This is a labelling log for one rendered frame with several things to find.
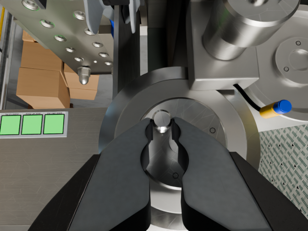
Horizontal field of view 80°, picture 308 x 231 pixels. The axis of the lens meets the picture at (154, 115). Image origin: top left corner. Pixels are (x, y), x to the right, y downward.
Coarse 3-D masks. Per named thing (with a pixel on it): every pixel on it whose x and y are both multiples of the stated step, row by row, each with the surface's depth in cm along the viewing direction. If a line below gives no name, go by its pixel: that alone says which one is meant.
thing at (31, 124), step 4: (24, 116) 51; (28, 116) 51; (32, 116) 50; (36, 116) 50; (40, 116) 50; (24, 120) 50; (28, 120) 50; (32, 120) 50; (36, 120) 50; (40, 120) 50; (24, 124) 50; (28, 124) 50; (32, 124) 50; (36, 124) 50; (40, 124) 50; (24, 128) 50; (28, 128) 50; (32, 128) 50; (36, 128) 50; (40, 128) 50; (24, 132) 50; (28, 132) 50; (32, 132) 50; (36, 132) 50
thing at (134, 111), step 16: (176, 80) 17; (144, 96) 17; (160, 96) 17; (176, 96) 17; (192, 96) 17; (208, 96) 17; (224, 96) 17; (128, 112) 16; (144, 112) 16; (224, 112) 16; (128, 128) 16; (240, 128) 16; (240, 144) 16; (160, 192) 15; (176, 192) 15; (160, 208) 15; (176, 208) 15
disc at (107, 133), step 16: (144, 80) 18; (160, 80) 18; (128, 96) 18; (240, 96) 18; (112, 112) 18; (240, 112) 17; (112, 128) 17; (256, 128) 17; (256, 144) 17; (256, 160) 16; (160, 224) 16; (176, 224) 16
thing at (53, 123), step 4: (48, 116) 50; (52, 116) 50; (56, 116) 50; (60, 116) 50; (48, 120) 50; (52, 120) 50; (56, 120) 50; (60, 120) 50; (48, 124) 50; (52, 124) 50; (56, 124) 50; (60, 124) 50; (44, 128) 50; (48, 128) 50; (52, 128) 50; (56, 128) 50; (60, 128) 50; (44, 132) 50; (48, 132) 50; (52, 132) 50; (56, 132) 50; (60, 132) 50
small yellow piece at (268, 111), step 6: (234, 84) 15; (240, 90) 15; (246, 96) 14; (252, 102) 14; (276, 102) 12; (282, 102) 11; (288, 102) 11; (258, 108) 14; (264, 108) 13; (270, 108) 12; (276, 108) 12; (282, 108) 11; (288, 108) 11; (264, 114) 13; (270, 114) 12; (276, 114) 12
